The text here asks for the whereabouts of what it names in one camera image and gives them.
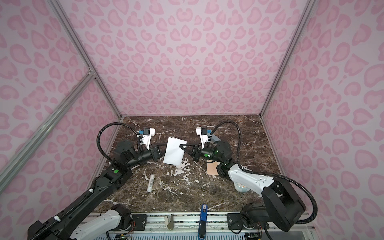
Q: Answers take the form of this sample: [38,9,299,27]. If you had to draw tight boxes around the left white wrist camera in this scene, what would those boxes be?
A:
[138,128,155,150]

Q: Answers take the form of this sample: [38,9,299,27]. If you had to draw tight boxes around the beige hanging tag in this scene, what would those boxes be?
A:
[164,214,174,231]

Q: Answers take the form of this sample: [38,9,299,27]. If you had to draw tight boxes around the blue grey stapler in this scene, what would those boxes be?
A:
[210,135,221,144]

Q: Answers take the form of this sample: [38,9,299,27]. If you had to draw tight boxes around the blue black clip tool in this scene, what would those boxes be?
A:
[198,204,208,240]

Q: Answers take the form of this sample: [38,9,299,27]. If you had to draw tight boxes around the pink envelope with cream flap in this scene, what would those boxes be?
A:
[207,162,219,176]

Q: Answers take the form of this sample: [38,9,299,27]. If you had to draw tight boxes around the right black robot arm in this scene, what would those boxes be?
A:
[180,141,308,232]

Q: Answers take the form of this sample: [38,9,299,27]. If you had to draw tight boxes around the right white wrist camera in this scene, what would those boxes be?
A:
[196,127,212,149]

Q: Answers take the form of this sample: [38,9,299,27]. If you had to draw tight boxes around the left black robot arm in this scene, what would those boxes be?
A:
[28,140,164,240]

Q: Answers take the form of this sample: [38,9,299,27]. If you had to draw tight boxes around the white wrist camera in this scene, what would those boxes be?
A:
[138,128,155,150]
[196,127,212,149]

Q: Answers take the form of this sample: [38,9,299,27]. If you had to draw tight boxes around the green bordered floral letter paper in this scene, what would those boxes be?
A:
[163,137,187,166]

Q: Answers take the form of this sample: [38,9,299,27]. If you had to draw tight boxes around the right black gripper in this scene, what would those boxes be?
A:
[181,141,225,164]

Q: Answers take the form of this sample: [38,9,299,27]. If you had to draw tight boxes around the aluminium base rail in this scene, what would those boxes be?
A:
[56,209,316,240]

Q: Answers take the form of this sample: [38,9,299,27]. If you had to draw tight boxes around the white glue stick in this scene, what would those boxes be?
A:
[147,174,155,193]

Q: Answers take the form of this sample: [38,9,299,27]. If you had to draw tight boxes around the right black corrugated cable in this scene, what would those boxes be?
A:
[209,120,318,225]

